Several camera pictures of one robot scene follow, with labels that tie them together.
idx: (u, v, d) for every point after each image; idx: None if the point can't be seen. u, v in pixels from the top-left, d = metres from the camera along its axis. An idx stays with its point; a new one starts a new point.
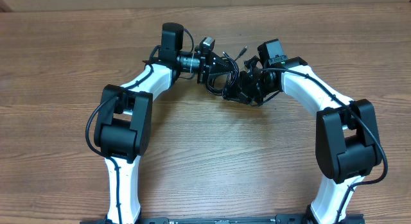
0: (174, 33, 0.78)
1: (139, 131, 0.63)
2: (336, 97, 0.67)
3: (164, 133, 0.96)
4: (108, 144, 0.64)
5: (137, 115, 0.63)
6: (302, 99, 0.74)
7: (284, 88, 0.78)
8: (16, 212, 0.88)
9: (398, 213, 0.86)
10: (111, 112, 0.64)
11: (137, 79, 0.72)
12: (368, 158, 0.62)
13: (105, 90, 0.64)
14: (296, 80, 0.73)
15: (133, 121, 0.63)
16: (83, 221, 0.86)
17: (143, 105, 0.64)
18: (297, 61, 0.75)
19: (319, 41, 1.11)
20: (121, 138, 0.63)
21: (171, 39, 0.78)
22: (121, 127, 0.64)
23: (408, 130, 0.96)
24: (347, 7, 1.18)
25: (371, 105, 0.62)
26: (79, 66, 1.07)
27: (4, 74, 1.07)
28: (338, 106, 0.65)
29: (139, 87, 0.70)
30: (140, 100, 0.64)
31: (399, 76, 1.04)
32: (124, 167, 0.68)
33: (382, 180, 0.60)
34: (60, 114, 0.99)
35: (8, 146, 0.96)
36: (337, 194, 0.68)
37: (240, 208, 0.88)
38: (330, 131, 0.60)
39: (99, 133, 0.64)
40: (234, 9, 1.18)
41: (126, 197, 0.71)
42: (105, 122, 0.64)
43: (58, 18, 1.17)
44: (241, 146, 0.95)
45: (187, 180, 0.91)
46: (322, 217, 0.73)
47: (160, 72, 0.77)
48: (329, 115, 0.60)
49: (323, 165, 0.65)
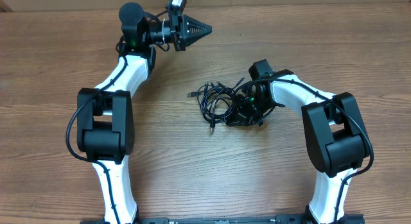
0: (135, 27, 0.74)
1: (122, 131, 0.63)
2: (319, 93, 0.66)
3: (164, 133, 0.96)
4: (92, 149, 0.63)
5: (118, 115, 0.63)
6: (290, 103, 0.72)
7: (275, 98, 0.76)
8: (16, 212, 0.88)
9: (398, 213, 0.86)
10: (90, 116, 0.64)
11: (111, 77, 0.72)
12: (358, 149, 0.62)
13: (80, 94, 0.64)
14: (282, 87, 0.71)
15: (114, 122, 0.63)
16: (83, 221, 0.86)
17: (122, 104, 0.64)
18: (284, 73, 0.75)
19: (319, 41, 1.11)
20: (104, 141, 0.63)
21: (133, 31, 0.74)
22: (103, 129, 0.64)
23: (408, 131, 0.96)
24: (347, 7, 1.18)
25: (353, 97, 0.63)
26: (78, 65, 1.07)
27: (4, 74, 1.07)
28: (321, 101, 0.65)
29: (114, 85, 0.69)
30: (119, 99, 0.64)
31: (399, 76, 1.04)
32: (113, 169, 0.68)
33: (370, 167, 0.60)
34: (60, 113, 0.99)
35: (8, 146, 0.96)
36: (332, 190, 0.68)
37: (240, 208, 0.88)
38: (316, 124, 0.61)
39: (81, 139, 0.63)
40: (234, 9, 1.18)
41: (119, 197, 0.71)
42: (86, 127, 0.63)
43: (57, 18, 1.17)
44: (241, 146, 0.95)
45: (187, 180, 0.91)
46: (320, 215, 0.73)
47: (135, 64, 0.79)
48: (313, 108, 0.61)
49: (316, 162, 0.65)
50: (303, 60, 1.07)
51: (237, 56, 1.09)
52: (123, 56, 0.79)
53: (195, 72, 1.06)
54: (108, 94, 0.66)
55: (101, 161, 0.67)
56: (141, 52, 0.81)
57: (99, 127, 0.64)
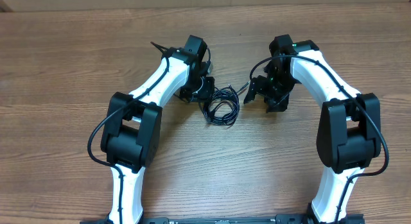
0: (201, 40, 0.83)
1: (146, 144, 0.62)
2: (344, 88, 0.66)
3: (165, 133, 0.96)
4: (113, 152, 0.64)
5: (146, 129, 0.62)
6: (309, 86, 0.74)
7: (293, 73, 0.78)
8: (16, 212, 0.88)
9: (398, 213, 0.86)
10: (117, 122, 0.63)
11: (147, 86, 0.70)
12: (368, 149, 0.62)
13: (113, 99, 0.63)
14: (305, 65, 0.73)
15: (140, 135, 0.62)
16: (83, 221, 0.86)
17: (151, 119, 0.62)
18: (309, 45, 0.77)
19: (318, 41, 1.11)
20: (128, 148, 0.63)
21: (197, 43, 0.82)
22: (130, 135, 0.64)
23: (408, 130, 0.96)
24: (347, 7, 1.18)
25: (377, 100, 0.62)
26: (78, 65, 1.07)
27: (4, 74, 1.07)
28: (345, 97, 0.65)
29: (149, 95, 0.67)
30: (149, 113, 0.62)
31: (399, 76, 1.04)
32: (129, 176, 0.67)
33: (382, 172, 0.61)
34: (60, 113, 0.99)
35: (8, 146, 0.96)
36: (336, 187, 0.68)
37: (240, 208, 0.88)
38: (334, 122, 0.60)
39: (106, 140, 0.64)
40: (234, 9, 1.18)
41: (128, 201, 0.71)
42: (112, 131, 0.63)
43: (57, 18, 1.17)
44: (241, 146, 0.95)
45: (187, 180, 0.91)
46: (322, 214, 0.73)
47: (176, 68, 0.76)
48: (334, 106, 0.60)
49: (323, 156, 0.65)
50: None
51: (237, 56, 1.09)
52: (166, 58, 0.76)
53: None
54: (139, 104, 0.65)
55: (118, 167, 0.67)
56: (185, 56, 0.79)
57: (124, 133, 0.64)
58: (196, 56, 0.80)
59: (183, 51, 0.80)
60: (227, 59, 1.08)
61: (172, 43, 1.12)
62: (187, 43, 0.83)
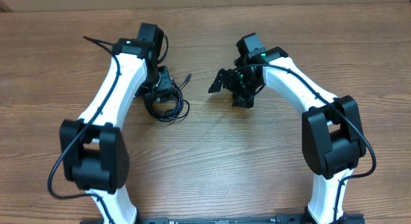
0: (155, 27, 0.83)
1: (112, 170, 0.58)
2: (320, 94, 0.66)
3: (164, 133, 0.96)
4: (82, 181, 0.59)
5: (108, 156, 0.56)
6: (287, 95, 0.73)
7: (266, 82, 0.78)
8: (15, 212, 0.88)
9: (398, 213, 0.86)
10: (76, 152, 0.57)
11: (99, 102, 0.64)
12: (353, 151, 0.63)
13: (63, 129, 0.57)
14: (277, 75, 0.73)
15: (104, 162, 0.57)
16: (83, 221, 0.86)
17: (110, 144, 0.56)
18: (277, 52, 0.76)
19: (319, 41, 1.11)
20: (94, 177, 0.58)
21: (151, 31, 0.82)
22: (92, 162, 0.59)
23: (408, 131, 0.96)
24: (347, 8, 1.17)
25: (354, 101, 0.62)
26: (78, 65, 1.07)
27: (4, 74, 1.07)
28: (322, 104, 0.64)
29: (103, 114, 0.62)
30: (106, 138, 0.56)
31: (399, 76, 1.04)
32: (106, 196, 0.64)
33: (370, 174, 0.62)
34: (60, 113, 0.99)
35: (8, 146, 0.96)
36: (330, 191, 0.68)
37: (240, 208, 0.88)
38: (317, 132, 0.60)
39: (70, 172, 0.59)
40: (234, 9, 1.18)
41: (116, 213, 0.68)
42: (73, 163, 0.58)
43: (58, 18, 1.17)
44: (241, 146, 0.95)
45: (187, 180, 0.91)
46: (320, 217, 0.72)
47: (128, 71, 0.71)
48: (314, 115, 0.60)
49: (311, 163, 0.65)
50: (303, 60, 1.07)
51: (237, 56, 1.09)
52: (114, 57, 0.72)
53: (196, 72, 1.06)
54: (95, 126, 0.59)
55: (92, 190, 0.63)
56: (138, 47, 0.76)
57: (86, 161, 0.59)
58: (151, 44, 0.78)
59: (134, 42, 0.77)
60: (227, 59, 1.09)
61: (171, 43, 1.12)
62: (142, 33, 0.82)
